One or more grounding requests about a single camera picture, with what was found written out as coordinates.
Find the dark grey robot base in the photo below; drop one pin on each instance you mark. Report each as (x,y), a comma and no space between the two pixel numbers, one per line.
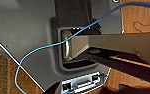
(24,33)

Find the round lit base button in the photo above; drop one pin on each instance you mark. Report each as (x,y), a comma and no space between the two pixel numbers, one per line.
(116,1)

